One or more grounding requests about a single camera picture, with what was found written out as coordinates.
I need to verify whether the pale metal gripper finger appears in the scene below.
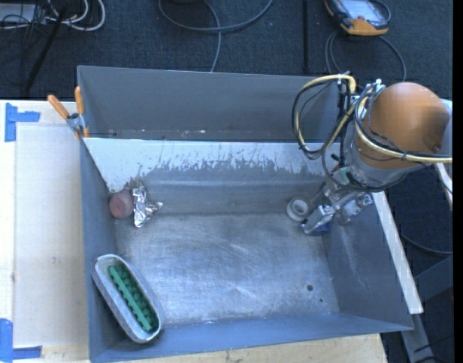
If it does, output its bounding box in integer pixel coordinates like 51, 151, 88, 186
306, 214, 334, 237
300, 203, 331, 229

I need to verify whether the white tape roll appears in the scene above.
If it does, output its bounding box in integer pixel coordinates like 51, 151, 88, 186
286, 197, 312, 223

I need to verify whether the grey metal bin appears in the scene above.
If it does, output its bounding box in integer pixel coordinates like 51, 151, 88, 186
76, 65, 424, 363

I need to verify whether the crumpled silver foil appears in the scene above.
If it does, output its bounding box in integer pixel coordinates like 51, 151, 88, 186
131, 185, 165, 229

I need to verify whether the green toothed strip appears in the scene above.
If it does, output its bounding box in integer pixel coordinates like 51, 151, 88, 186
107, 264, 160, 334

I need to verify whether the grey oval tray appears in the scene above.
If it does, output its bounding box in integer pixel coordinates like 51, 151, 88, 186
91, 253, 163, 345

